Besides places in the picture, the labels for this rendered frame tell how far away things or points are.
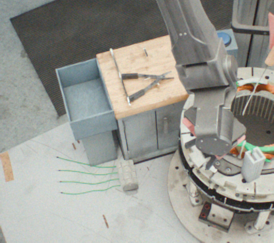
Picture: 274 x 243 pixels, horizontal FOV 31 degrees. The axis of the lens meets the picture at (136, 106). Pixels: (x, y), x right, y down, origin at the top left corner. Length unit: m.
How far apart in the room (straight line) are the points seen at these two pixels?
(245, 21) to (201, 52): 0.79
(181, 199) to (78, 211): 0.28
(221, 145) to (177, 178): 0.59
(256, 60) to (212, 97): 0.85
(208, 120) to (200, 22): 0.15
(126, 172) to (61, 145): 0.23
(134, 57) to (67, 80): 0.18
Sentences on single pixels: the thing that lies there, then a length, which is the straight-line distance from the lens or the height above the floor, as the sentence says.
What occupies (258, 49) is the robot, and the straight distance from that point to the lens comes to 1.60.
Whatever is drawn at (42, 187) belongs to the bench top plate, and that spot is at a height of 0.78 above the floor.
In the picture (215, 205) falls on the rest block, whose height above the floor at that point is 0.87.
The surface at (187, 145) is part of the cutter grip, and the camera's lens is 0.99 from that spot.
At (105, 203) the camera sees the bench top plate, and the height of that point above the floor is 0.78.
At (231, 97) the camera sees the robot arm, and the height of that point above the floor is 1.37.
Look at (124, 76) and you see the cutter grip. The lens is 1.19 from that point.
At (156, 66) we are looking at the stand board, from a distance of 1.24.
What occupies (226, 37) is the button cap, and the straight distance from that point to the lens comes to 1.33.
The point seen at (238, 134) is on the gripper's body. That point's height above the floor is 1.26.
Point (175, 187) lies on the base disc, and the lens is 1.36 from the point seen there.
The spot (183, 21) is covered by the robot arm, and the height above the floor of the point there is 1.52.
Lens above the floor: 2.05
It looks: 57 degrees down
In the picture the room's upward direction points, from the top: 7 degrees counter-clockwise
